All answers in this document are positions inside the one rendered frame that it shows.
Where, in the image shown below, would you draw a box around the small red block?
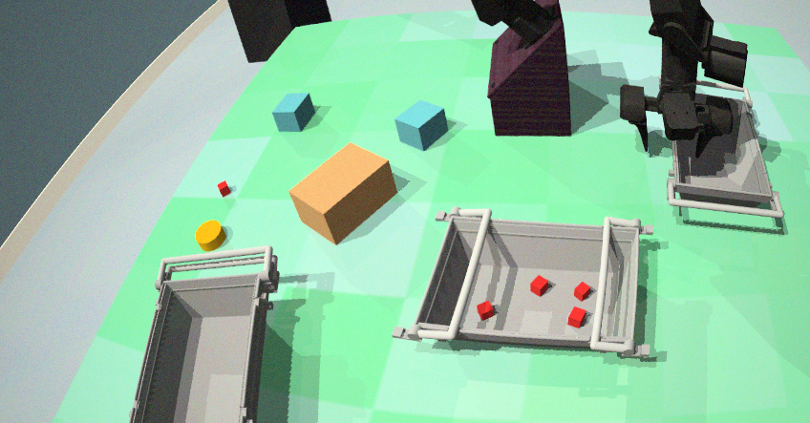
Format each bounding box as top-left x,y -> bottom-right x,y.
218,180 -> 231,197
574,282 -> 590,302
530,276 -> 548,297
568,307 -> 586,328
477,301 -> 494,321

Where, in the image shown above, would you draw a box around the orange block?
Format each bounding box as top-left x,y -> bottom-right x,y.
288,142 -> 397,245

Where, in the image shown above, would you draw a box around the yellow cylinder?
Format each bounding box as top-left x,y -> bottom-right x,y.
195,221 -> 225,251

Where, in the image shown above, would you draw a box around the light blue cube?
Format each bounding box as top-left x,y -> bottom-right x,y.
272,93 -> 315,132
394,100 -> 448,152

